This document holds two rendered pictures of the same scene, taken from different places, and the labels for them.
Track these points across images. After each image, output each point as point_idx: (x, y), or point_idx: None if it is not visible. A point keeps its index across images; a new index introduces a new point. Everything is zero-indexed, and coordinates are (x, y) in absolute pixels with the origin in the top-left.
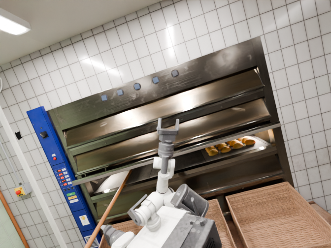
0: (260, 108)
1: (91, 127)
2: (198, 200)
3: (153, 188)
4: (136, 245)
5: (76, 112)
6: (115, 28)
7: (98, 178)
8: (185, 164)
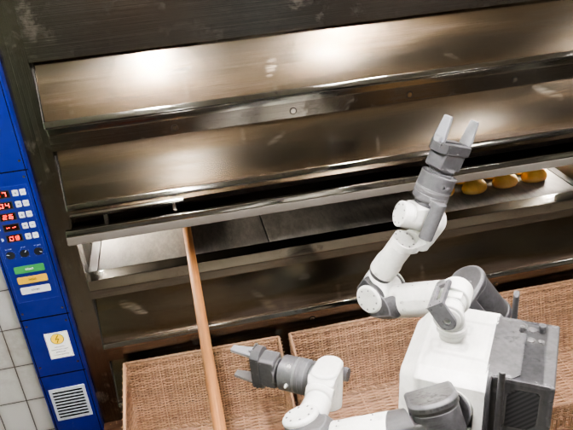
0: None
1: (136, 72)
2: (499, 298)
3: (280, 269)
4: (436, 361)
5: (95, 14)
6: None
7: (154, 230)
8: (369, 214)
